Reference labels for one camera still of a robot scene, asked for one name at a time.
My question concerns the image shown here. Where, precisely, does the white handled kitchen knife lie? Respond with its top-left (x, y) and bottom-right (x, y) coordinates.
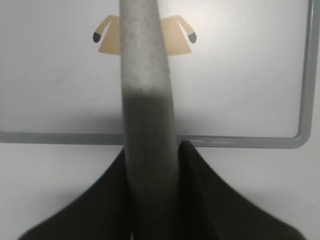
top-left (118, 0), bottom-right (179, 216)

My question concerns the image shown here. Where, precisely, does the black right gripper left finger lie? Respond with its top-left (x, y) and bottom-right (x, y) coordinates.
top-left (20, 150), bottom-right (132, 240)

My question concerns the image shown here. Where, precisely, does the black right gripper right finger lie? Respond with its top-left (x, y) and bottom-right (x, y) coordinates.
top-left (177, 140), bottom-right (305, 240)

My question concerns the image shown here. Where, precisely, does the white deer cutting board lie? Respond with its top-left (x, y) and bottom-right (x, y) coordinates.
top-left (0, 0), bottom-right (320, 149)

